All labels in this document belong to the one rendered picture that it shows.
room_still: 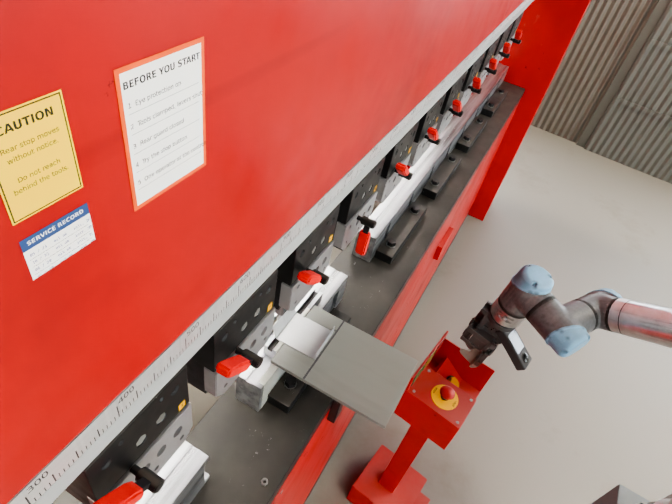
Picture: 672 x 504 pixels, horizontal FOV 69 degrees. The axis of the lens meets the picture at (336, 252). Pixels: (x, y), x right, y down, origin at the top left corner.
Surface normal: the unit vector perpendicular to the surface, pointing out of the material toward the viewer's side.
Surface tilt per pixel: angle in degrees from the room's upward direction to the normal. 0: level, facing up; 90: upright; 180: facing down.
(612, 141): 90
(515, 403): 0
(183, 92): 90
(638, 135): 90
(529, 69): 90
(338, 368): 0
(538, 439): 0
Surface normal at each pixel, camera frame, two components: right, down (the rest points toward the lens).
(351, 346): 0.17, -0.71
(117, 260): 0.87, 0.44
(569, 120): -0.50, 0.54
